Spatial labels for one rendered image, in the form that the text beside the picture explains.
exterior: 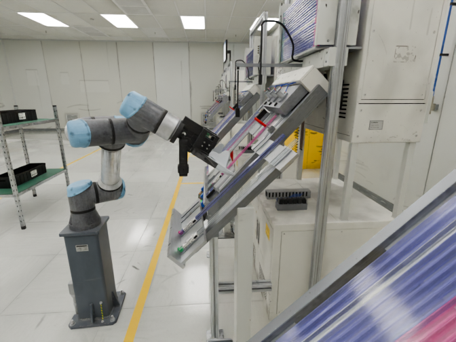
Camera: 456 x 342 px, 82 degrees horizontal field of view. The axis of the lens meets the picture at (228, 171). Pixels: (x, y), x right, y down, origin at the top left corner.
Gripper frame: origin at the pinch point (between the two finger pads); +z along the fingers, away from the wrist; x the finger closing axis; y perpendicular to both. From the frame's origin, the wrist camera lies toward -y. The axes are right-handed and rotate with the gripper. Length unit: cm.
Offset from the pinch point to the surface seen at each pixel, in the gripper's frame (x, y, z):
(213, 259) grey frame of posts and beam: 29, -45, 25
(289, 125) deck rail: 29.6, 24.7, 20.2
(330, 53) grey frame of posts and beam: 25, 55, 16
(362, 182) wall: 210, 40, 218
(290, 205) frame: 44, -7, 51
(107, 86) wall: 938, -104, -263
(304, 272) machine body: 29, -30, 70
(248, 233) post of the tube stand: 6.3, -17.7, 20.5
